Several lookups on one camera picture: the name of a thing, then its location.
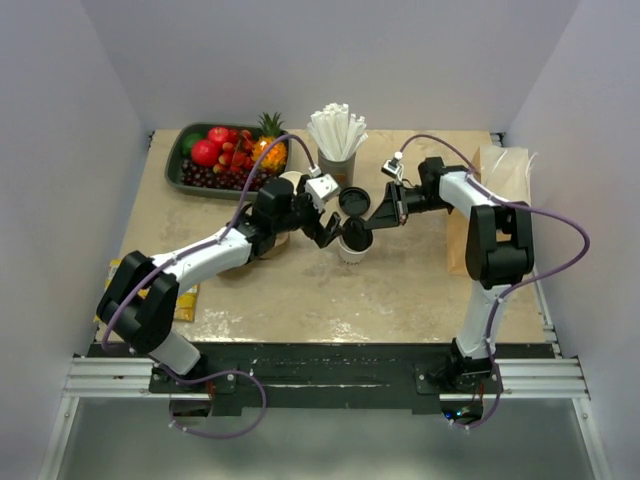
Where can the dark green fruit tray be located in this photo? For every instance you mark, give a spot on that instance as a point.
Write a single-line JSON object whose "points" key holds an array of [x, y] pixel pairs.
{"points": [[220, 160]]}

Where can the green lime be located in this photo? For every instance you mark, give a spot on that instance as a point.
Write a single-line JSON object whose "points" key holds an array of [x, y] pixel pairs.
{"points": [[189, 141]]}

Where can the brown cardboard cup carrier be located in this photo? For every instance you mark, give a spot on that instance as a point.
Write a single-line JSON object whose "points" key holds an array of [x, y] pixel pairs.
{"points": [[262, 247]]}

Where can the black cup lid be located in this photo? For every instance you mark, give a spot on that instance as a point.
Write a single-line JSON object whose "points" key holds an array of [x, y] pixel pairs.
{"points": [[355, 236], [354, 201]]}

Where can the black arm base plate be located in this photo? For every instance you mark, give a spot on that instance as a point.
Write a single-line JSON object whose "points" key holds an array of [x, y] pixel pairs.
{"points": [[233, 377]]}

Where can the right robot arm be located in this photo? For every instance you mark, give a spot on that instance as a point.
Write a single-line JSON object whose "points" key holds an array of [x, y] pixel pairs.
{"points": [[499, 254]]}

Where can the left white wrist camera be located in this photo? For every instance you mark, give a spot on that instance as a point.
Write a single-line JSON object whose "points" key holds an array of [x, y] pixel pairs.
{"points": [[322, 189]]}

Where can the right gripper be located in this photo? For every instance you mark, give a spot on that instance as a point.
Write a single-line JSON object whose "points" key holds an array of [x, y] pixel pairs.
{"points": [[392, 211]]}

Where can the toy pineapple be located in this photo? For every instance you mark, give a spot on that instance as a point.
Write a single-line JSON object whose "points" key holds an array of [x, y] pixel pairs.
{"points": [[276, 158]]}

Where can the white paper straws bundle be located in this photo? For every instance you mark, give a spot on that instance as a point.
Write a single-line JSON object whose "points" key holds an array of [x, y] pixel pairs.
{"points": [[337, 131]]}

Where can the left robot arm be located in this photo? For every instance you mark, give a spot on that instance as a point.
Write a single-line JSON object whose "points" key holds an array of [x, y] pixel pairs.
{"points": [[139, 303]]}

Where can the dark grapes bunch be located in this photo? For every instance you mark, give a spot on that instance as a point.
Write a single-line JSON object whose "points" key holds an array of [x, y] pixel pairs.
{"points": [[216, 177]]}

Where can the white paper cup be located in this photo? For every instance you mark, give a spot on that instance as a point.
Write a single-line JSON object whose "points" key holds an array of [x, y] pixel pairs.
{"points": [[293, 177], [349, 255]]}

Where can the grey straw holder cup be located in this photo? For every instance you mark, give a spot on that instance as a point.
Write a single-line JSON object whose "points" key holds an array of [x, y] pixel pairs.
{"points": [[341, 171]]}

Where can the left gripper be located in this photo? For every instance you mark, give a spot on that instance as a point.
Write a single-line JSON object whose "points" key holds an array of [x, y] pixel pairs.
{"points": [[324, 234]]}

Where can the yellow snack bag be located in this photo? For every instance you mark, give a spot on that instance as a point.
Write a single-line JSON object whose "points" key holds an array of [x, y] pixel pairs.
{"points": [[184, 311]]}

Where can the brown paper bag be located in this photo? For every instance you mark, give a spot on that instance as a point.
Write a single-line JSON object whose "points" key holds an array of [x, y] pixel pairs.
{"points": [[504, 171]]}

